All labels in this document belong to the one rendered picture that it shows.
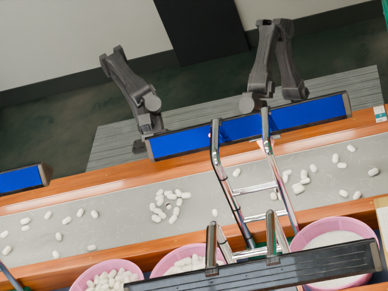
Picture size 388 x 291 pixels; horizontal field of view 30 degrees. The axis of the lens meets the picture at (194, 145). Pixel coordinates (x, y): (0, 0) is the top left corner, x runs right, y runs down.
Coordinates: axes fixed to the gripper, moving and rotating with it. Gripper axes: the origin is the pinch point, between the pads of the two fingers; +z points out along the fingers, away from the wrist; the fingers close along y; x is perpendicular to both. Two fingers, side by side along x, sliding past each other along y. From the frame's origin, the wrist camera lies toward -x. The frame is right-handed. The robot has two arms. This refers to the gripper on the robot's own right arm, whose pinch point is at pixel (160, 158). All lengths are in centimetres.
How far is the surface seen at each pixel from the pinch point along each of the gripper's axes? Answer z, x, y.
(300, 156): 8.8, 8.4, 46.9
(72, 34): -120, 159, -92
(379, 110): -1, 11, 76
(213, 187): 13.5, 4.3, 15.7
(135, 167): -1.2, 13.0, -14.0
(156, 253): 32.9, -13.7, -2.5
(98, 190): 4.7, 9.7, -28.8
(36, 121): -75, 173, -131
